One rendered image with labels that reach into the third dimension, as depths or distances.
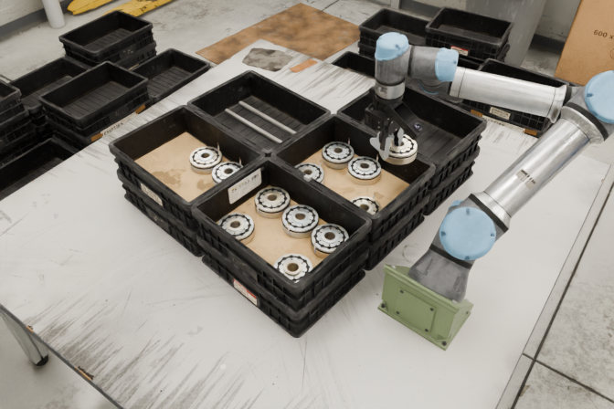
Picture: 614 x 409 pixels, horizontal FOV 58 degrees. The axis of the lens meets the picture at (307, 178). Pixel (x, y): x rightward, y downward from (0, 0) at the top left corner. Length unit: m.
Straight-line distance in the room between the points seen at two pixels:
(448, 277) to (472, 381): 0.26
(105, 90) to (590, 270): 2.41
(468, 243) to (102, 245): 1.09
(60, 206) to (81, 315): 0.46
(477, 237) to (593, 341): 1.39
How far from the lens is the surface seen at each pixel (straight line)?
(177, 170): 1.81
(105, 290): 1.70
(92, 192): 2.01
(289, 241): 1.55
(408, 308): 1.50
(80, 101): 2.88
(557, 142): 1.33
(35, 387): 2.46
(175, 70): 3.20
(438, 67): 1.36
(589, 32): 4.05
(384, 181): 1.74
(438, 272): 1.42
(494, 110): 2.71
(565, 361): 2.51
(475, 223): 1.28
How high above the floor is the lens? 1.99
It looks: 42 degrees down
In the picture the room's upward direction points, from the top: straight up
